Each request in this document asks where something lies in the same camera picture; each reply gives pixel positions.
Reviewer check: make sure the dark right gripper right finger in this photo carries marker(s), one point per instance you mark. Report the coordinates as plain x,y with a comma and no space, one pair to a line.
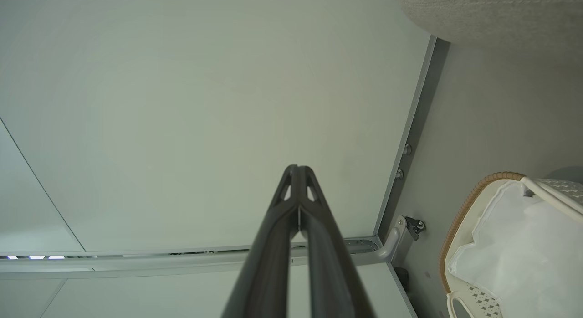
330,272

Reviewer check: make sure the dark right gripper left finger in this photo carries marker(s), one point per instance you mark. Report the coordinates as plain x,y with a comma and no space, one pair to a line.
268,263

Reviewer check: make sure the white basket with woven rim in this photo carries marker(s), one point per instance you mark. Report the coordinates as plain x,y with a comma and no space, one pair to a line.
460,222

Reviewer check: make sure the white fabric basket liner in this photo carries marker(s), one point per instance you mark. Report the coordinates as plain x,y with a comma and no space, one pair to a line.
524,259

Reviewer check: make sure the grey curved partition foot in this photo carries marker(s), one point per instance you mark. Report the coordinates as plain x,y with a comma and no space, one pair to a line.
392,240

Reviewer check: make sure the small black caster wheel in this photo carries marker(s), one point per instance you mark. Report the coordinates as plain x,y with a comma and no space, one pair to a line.
415,226

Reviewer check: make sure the grey fabric sofa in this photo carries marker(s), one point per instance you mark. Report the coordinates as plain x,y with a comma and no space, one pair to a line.
501,12

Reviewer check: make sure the small rail bolt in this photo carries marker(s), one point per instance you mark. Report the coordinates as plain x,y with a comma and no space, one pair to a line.
399,173
406,149

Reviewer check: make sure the grey partition corner post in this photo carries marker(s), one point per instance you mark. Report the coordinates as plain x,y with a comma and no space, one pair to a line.
136,263

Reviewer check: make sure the grey partition bottom rail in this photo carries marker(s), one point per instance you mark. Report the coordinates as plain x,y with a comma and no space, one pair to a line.
416,126

